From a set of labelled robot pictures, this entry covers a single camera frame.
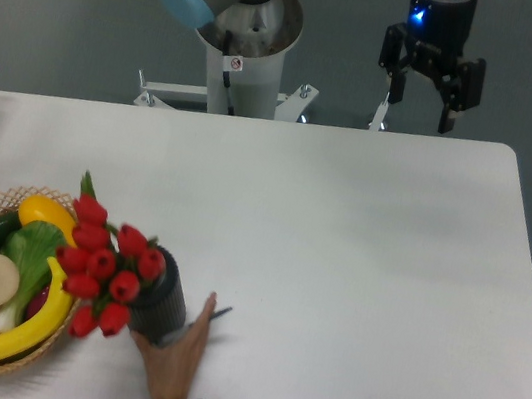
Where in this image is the dark grey ribbed vase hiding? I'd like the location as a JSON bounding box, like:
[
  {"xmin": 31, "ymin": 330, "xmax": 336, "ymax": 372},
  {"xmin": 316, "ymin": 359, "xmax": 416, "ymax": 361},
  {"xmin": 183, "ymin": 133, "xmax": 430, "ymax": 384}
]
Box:
[{"xmin": 128, "ymin": 246, "xmax": 187, "ymax": 344}]

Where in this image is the person's hand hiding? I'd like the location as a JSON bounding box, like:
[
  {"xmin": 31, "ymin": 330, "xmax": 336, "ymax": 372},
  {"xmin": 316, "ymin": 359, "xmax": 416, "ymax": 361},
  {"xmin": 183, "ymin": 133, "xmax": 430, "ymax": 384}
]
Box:
[{"xmin": 130, "ymin": 292, "xmax": 217, "ymax": 399}]

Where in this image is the green bok choy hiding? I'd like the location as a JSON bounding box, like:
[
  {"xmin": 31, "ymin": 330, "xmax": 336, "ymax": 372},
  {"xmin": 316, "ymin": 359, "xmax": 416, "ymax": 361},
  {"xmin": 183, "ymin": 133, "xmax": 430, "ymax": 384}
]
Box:
[{"xmin": 0, "ymin": 220, "xmax": 66, "ymax": 334}]

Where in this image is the red tulip bouquet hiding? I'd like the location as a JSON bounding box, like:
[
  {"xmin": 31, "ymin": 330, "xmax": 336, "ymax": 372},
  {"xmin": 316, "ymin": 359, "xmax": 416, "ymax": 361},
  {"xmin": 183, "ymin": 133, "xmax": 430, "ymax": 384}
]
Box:
[{"xmin": 55, "ymin": 172, "xmax": 169, "ymax": 339}]

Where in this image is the yellow banana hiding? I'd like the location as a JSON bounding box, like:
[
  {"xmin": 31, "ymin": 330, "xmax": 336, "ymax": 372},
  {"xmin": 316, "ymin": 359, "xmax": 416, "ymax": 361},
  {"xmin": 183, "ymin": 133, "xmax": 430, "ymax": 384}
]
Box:
[{"xmin": 0, "ymin": 256, "xmax": 74, "ymax": 362}]

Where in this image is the dark red fruit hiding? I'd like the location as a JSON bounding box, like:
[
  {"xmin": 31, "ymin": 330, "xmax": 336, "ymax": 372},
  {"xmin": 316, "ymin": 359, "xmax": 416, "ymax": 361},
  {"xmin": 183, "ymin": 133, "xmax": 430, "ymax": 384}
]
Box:
[{"xmin": 24, "ymin": 286, "xmax": 49, "ymax": 322}]

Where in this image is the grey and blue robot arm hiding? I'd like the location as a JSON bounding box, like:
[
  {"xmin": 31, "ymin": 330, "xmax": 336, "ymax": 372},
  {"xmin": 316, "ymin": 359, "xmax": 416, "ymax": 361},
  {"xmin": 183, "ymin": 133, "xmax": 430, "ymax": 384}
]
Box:
[{"xmin": 160, "ymin": 0, "xmax": 487, "ymax": 133}]

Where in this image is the yellow lemon squash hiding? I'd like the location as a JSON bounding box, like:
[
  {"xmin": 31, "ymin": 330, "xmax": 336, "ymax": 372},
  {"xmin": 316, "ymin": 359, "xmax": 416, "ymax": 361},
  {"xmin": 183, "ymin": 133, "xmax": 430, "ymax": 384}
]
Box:
[{"xmin": 18, "ymin": 194, "xmax": 77, "ymax": 247}]

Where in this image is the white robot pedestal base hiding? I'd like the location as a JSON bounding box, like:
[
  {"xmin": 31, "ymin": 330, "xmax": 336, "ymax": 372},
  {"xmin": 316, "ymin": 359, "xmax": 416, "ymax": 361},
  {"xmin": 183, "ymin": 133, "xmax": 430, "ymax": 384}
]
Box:
[{"xmin": 142, "ymin": 0, "xmax": 319, "ymax": 123}]

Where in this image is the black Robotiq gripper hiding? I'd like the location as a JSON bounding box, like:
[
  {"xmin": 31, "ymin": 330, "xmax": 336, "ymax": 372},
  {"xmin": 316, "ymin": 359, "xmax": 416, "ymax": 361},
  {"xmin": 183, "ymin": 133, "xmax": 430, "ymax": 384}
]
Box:
[{"xmin": 379, "ymin": 0, "xmax": 487, "ymax": 134}]

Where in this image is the black pen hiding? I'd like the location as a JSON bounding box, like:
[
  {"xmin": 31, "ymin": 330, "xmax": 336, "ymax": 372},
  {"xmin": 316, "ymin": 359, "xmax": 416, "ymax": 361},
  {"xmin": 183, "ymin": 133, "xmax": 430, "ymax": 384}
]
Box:
[{"xmin": 209, "ymin": 306, "xmax": 234, "ymax": 321}]

